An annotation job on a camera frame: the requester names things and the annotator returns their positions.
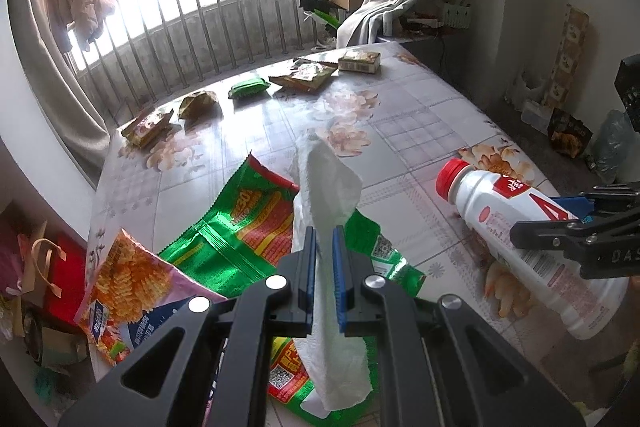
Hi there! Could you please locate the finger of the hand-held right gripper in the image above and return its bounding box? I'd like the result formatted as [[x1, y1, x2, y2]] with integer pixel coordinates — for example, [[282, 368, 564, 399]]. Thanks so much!
[[552, 183, 640, 223], [510, 218, 598, 253]]

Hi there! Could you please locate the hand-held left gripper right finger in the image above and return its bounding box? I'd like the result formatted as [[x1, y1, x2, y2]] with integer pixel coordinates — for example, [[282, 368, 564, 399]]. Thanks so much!
[[331, 227, 586, 427]]

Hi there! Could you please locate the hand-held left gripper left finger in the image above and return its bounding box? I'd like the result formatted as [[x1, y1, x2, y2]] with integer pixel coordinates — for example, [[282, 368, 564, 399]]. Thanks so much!
[[57, 226, 317, 427]]

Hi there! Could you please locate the white bottle red cap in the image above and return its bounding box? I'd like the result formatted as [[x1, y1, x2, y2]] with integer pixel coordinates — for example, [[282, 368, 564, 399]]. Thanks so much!
[[435, 158, 630, 340]]

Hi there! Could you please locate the white paper towel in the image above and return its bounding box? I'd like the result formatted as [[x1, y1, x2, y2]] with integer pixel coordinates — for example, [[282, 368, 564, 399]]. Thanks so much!
[[291, 132, 373, 413]]

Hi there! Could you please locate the clear water bottle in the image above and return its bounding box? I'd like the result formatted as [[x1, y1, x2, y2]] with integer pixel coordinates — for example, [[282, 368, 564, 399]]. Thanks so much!
[[587, 109, 636, 182]]

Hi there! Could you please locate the dark snack bag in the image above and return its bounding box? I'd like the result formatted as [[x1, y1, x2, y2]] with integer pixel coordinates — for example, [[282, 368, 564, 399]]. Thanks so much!
[[547, 108, 593, 158]]

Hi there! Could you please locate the large green foil packet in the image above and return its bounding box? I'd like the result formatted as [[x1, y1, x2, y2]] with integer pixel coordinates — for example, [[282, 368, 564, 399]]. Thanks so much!
[[157, 152, 427, 425]]

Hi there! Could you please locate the white plastic container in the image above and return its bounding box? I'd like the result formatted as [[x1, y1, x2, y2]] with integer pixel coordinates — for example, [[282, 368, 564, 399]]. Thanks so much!
[[505, 67, 556, 132]]

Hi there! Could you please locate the floral tablecloth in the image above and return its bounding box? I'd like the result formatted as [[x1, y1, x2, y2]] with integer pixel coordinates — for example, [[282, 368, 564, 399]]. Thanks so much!
[[85, 42, 640, 427]]

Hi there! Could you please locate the patterned cardboard board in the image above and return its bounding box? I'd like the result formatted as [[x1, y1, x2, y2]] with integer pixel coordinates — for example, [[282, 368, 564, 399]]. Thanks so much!
[[550, 4, 591, 108]]

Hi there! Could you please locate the pink orange chips packet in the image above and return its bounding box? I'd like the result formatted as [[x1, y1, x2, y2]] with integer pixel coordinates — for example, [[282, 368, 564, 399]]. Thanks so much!
[[74, 228, 228, 367]]

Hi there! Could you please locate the orange snack packet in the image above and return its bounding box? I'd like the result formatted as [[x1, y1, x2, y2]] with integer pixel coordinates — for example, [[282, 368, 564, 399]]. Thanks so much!
[[268, 58, 340, 94]]

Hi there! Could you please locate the small green snack packet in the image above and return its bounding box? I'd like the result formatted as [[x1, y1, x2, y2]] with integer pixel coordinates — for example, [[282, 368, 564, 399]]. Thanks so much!
[[228, 76, 268, 100]]

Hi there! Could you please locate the crumpled gold packet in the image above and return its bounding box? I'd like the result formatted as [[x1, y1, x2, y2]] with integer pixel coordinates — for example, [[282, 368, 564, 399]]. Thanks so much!
[[178, 90, 221, 120]]

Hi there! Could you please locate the gold carton box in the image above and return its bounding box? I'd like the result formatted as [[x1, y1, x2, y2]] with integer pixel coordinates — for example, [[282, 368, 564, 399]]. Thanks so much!
[[338, 50, 382, 74]]

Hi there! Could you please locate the yellow red snack packet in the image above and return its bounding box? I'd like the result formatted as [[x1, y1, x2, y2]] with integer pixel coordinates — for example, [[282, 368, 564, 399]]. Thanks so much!
[[120, 107, 174, 149]]

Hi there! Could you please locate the red gift bag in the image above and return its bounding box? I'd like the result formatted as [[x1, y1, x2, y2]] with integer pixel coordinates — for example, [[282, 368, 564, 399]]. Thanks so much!
[[30, 232, 88, 333]]

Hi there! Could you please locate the black green object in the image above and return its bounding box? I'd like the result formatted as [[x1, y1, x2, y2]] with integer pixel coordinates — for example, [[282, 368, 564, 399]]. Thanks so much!
[[299, 0, 342, 30]]

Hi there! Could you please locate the small brown cardboard box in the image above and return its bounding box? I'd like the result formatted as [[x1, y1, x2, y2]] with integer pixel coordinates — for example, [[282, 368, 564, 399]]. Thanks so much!
[[40, 324, 91, 368]]

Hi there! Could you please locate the metal balcony railing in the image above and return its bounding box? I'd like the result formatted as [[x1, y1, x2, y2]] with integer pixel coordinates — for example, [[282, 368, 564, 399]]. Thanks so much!
[[65, 0, 351, 108]]

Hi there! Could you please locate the teal plastic bag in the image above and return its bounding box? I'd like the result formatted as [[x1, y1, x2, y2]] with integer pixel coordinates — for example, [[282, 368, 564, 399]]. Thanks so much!
[[32, 364, 61, 408]]

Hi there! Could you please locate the pink paper bag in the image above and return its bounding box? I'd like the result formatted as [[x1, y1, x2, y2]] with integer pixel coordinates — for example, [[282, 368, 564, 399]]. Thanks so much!
[[0, 202, 51, 298]]

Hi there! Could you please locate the white wall basket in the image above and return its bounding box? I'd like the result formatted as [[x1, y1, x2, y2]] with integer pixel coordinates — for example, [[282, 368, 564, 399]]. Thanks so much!
[[442, 2, 473, 28]]

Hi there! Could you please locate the beige curtain by wall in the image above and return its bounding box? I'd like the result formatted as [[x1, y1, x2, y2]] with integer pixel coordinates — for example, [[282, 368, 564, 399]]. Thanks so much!
[[7, 0, 118, 188]]

